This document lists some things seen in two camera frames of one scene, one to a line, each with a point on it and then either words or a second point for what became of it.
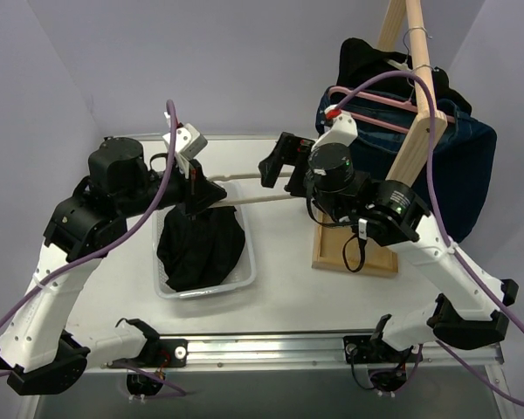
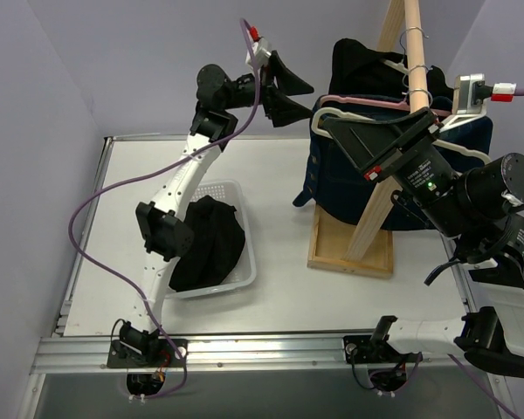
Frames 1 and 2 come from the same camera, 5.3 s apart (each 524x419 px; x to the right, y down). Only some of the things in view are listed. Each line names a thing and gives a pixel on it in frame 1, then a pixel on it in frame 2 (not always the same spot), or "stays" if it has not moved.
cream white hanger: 227,202 to 316,128
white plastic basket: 244,276 stays
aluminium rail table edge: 298,353 stays
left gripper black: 194,188 to 266,85
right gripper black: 297,164 to 400,146
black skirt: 196,251 stays
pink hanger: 379,97 to 405,106
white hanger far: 403,65 stays
